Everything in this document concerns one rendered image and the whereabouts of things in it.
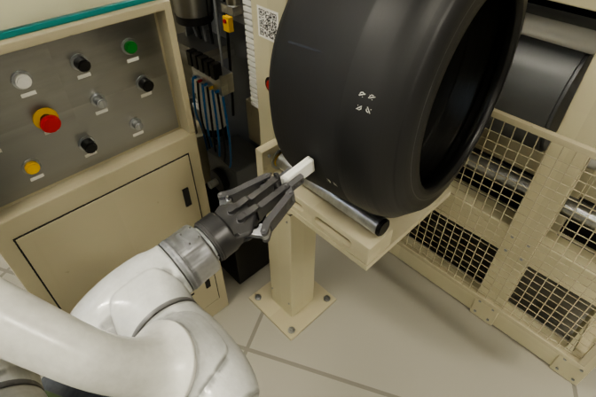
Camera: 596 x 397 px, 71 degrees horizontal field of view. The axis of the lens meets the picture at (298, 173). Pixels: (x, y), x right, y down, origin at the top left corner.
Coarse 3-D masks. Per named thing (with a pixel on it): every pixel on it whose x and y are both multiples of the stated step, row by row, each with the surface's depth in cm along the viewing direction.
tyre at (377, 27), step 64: (320, 0) 66; (384, 0) 60; (448, 0) 59; (512, 0) 80; (320, 64) 66; (384, 64) 60; (448, 64) 63; (320, 128) 69; (384, 128) 63; (448, 128) 108; (384, 192) 72
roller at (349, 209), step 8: (280, 152) 110; (280, 160) 108; (280, 168) 109; (304, 184) 104; (312, 184) 102; (320, 192) 100; (328, 192) 99; (328, 200) 99; (336, 200) 98; (344, 200) 96; (344, 208) 96; (352, 208) 95; (360, 208) 94; (352, 216) 95; (360, 216) 94; (368, 216) 93; (376, 216) 92; (368, 224) 92; (376, 224) 91; (384, 224) 91; (376, 232) 91; (384, 232) 94
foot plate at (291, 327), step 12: (264, 288) 184; (252, 300) 179; (264, 300) 179; (312, 300) 179; (324, 300) 179; (264, 312) 175; (276, 312) 175; (300, 312) 175; (312, 312) 175; (276, 324) 171; (288, 324) 171; (300, 324) 171; (288, 336) 167
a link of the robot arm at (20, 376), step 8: (0, 360) 62; (0, 368) 62; (8, 368) 63; (16, 368) 64; (0, 376) 62; (8, 376) 62; (16, 376) 63; (24, 376) 64; (32, 376) 66; (0, 384) 61; (8, 384) 61; (16, 384) 62; (24, 384) 63; (32, 384) 64; (40, 384) 66
